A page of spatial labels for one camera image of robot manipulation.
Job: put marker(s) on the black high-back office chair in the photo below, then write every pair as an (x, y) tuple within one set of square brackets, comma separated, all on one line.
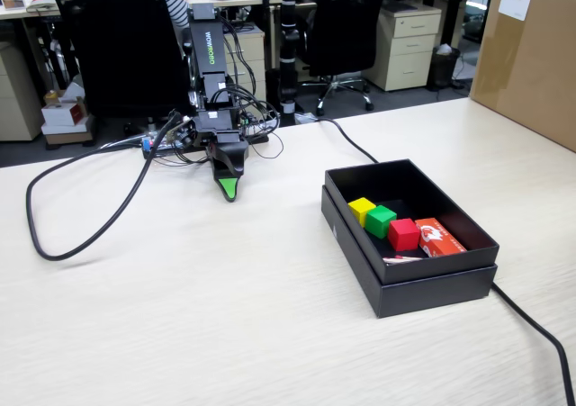
[(121, 41)]

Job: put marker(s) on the thin black stand pole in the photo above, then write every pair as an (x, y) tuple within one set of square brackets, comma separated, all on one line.
[(266, 19)]

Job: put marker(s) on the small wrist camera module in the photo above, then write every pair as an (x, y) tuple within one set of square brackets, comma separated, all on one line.
[(184, 133)]

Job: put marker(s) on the flat brown cardboard box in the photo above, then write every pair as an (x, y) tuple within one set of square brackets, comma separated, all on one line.
[(67, 137)]

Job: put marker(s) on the beige side cabinet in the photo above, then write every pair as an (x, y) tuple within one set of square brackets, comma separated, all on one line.
[(18, 95)]

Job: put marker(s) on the person in striped shirt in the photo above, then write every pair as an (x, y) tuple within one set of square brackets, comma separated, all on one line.
[(175, 1)]

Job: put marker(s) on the white shipping label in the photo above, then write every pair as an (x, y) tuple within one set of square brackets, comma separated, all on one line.
[(515, 4)]

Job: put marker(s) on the yellow wooden cube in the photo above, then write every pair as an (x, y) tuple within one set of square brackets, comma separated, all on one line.
[(360, 208)]

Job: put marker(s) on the orange matchbox carton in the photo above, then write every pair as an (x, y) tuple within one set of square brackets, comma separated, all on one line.
[(443, 241)]

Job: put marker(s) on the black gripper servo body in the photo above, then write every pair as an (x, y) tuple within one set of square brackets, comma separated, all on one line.
[(225, 138)]

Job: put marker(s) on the large brown cardboard box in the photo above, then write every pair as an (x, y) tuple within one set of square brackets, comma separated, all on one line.
[(526, 64)]

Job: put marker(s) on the black box lid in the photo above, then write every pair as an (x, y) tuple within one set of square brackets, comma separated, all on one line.
[(432, 295)]

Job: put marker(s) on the red wooden cube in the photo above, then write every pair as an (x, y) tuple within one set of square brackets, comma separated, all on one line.
[(404, 235)]

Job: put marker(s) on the black waste bin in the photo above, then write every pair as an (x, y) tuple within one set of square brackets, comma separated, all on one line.
[(445, 70)]

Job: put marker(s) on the white red small carton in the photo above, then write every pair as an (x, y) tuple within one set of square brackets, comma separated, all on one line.
[(60, 114)]

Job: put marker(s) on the desk with black legs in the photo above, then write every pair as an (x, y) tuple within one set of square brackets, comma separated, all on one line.
[(450, 14)]

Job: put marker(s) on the black cardboard box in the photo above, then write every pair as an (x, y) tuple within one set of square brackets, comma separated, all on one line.
[(441, 266)]

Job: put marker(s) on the beige drawer pedestal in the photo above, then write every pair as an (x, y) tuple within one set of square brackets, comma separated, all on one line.
[(405, 46), (254, 55)]

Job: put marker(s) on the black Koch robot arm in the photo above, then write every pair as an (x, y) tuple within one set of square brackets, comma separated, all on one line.
[(209, 46)]

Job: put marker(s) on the controller board with LED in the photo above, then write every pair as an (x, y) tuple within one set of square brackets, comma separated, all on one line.
[(147, 144)]

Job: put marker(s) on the black mesh office chair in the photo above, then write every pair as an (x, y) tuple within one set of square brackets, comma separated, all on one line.
[(346, 23)]

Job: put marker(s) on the black pole white bands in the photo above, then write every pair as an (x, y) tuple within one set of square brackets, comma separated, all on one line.
[(289, 28)]

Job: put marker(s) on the green wooden cube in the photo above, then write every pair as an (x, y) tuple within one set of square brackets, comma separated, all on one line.
[(380, 221)]

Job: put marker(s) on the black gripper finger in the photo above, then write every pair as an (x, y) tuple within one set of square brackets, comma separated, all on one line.
[(236, 158), (227, 187)]

